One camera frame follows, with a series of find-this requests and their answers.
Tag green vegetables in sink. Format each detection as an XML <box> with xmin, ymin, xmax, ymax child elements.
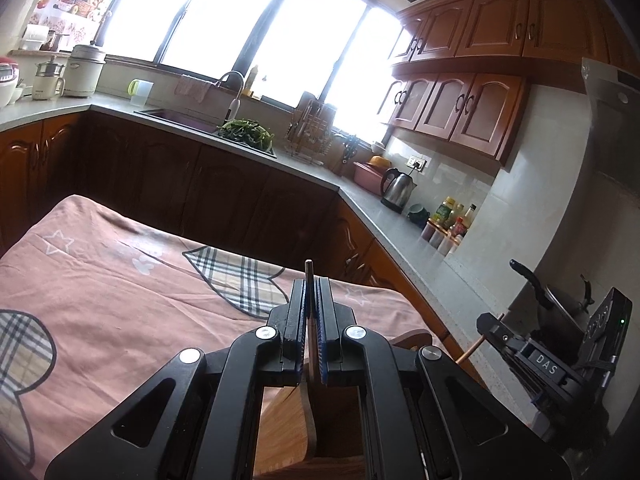
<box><xmin>217</xmin><ymin>119</ymin><xmax>273</xmax><ymax>152</ymax></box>

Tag white rice cooker pot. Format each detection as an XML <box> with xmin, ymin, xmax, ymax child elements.
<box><xmin>63</xmin><ymin>44</ymin><xmax>105</xmax><ymax>98</ymax></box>

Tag red white rice cooker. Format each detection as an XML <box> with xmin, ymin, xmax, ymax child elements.
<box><xmin>0</xmin><ymin>56</ymin><xmax>20</xmax><ymax>108</ymax></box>

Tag steel range hood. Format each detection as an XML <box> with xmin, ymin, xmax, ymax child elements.
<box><xmin>582</xmin><ymin>58</ymin><xmax>640</xmax><ymax>195</ymax></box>

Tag upper wooden wall cabinets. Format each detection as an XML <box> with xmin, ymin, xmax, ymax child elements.
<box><xmin>378</xmin><ymin>0</ymin><xmax>639</xmax><ymax>162</ymax></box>

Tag small white kettle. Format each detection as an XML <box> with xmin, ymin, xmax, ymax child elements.
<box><xmin>32</xmin><ymin>58</ymin><xmax>65</xmax><ymax>101</ymax></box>

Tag pink container box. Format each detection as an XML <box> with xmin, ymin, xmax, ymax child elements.
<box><xmin>352</xmin><ymin>162</ymin><xmax>390</xmax><ymax>196</ymax></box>

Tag condiment bottles group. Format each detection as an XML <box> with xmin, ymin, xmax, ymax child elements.
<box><xmin>421</xmin><ymin>196</ymin><xmax>477</xmax><ymax>256</ymax></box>

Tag dish drying rack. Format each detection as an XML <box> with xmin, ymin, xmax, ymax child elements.
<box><xmin>285</xmin><ymin>91</ymin><xmax>336</xmax><ymax>166</ymax></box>

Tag chrome sink faucet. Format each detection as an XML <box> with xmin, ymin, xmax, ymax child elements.
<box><xmin>214</xmin><ymin>69</ymin><xmax>246</xmax><ymax>124</ymax></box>

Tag stainless electric kettle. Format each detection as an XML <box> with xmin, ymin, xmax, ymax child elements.
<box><xmin>381</xmin><ymin>168</ymin><xmax>416</xmax><ymax>214</ymax></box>

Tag green handled clear jug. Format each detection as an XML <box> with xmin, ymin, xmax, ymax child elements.
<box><xmin>127</xmin><ymin>79</ymin><xmax>153</xmax><ymax>106</ymax></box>

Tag wooden chopstick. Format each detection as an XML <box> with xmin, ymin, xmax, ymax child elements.
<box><xmin>305</xmin><ymin>259</ymin><xmax>318</xmax><ymax>385</ymax></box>

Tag wooden utensil holder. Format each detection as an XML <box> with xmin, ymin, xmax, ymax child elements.
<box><xmin>252</xmin><ymin>327</ymin><xmax>434</xmax><ymax>480</ymax></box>

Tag black wok pan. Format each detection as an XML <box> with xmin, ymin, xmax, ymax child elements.
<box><xmin>509</xmin><ymin>259</ymin><xmax>594</xmax><ymax>334</ymax></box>

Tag pink bedsheet tablecloth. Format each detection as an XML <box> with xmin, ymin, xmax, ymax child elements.
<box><xmin>1</xmin><ymin>196</ymin><xmax>430</xmax><ymax>479</ymax></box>

